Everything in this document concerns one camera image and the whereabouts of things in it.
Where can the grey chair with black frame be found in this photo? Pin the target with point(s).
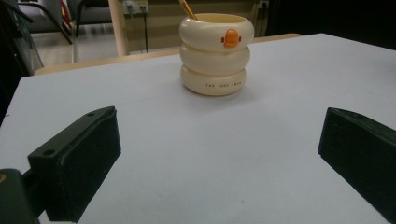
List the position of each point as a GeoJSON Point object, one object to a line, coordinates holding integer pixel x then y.
{"type": "Point", "coordinates": [46, 15]}

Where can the blue pencil with gold end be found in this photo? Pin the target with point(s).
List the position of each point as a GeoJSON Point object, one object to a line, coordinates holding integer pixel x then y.
{"type": "Point", "coordinates": [187, 9]}

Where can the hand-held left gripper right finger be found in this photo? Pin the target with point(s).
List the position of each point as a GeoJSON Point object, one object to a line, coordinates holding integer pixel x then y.
{"type": "Point", "coordinates": [361, 155]}

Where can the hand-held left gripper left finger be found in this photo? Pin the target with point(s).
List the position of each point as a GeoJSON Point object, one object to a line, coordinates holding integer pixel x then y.
{"type": "Point", "coordinates": [77, 161]}

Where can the white table mat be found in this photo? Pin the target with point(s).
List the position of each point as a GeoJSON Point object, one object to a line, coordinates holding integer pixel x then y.
{"type": "Point", "coordinates": [202, 155]}

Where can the light wooden furniture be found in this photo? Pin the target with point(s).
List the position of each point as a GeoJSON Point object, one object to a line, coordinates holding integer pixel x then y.
{"type": "Point", "coordinates": [118, 31]}

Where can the cream ringed pen holder cup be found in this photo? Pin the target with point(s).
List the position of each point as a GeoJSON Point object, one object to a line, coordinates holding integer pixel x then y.
{"type": "Point", "coordinates": [214, 56]}

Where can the white wall power outlet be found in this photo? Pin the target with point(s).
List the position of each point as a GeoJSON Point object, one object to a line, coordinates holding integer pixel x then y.
{"type": "Point", "coordinates": [135, 6]}

